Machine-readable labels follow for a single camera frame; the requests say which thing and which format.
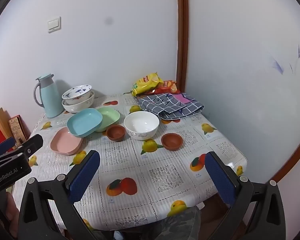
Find blue plastic plate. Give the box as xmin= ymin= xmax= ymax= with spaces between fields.
xmin=67 ymin=108 xmax=103 ymax=138

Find person's camouflage trouser leg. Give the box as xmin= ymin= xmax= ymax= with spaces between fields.
xmin=140 ymin=205 xmax=203 ymax=240

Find large white swirl pattern bowl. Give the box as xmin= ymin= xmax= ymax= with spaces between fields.
xmin=62 ymin=91 xmax=95 ymax=113

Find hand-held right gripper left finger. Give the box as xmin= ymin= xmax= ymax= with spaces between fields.
xmin=17 ymin=150 xmax=101 ymax=240

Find grey checked cloth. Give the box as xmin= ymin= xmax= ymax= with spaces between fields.
xmin=137 ymin=92 xmax=205 ymax=120

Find blue pattern porcelain bowl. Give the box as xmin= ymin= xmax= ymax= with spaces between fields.
xmin=62 ymin=84 xmax=92 ymax=105

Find wooden skirting board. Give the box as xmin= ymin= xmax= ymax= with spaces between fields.
xmin=272 ymin=120 xmax=300 ymax=183

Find small brown clay bowl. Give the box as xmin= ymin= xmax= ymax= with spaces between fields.
xmin=161 ymin=133 xmax=183 ymax=151
xmin=106 ymin=125 xmax=126 ymax=142

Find light blue thermos jug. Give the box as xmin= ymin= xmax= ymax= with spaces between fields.
xmin=34 ymin=74 xmax=64 ymax=118

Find pink plastic plate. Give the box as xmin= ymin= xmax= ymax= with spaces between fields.
xmin=50 ymin=127 xmax=83 ymax=155

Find patterned cardboard box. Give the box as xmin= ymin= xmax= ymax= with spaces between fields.
xmin=8 ymin=115 xmax=29 ymax=143

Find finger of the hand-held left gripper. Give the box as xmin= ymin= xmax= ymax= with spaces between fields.
xmin=0 ymin=137 xmax=16 ymax=159
xmin=0 ymin=134 xmax=43 ymax=166

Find orange chips bag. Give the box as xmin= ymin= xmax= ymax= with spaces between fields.
xmin=154 ymin=80 xmax=180 ymax=94

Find white light switch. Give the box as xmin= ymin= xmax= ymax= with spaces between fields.
xmin=47 ymin=17 xmax=62 ymax=33

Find fruit print tablecloth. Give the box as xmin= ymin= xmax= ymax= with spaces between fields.
xmin=12 ymin=94 xmax=248 ymax=232

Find white porcelain bowl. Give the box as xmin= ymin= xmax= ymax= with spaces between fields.
xmin=124 ymin=111 xmax=160 ymax=141

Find brown boxes beside table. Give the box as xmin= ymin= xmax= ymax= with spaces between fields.
xmin=0 ymin=107 xmax=13 ymax=140

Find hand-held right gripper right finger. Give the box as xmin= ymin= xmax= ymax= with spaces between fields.
xmin=204 ymin=151 xmax=287 ymax=240

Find yellow chips bag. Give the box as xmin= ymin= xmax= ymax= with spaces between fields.
xmin=132 ymin=72 xmax=164 ymax=97

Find green plastic plate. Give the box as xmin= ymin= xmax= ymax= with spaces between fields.
xmin=94 ymin=107 xmax=121 ymax=132

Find brown wooden door frame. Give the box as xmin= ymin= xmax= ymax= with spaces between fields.
xmin=176 ymin=0 xmax=189 ymax=94

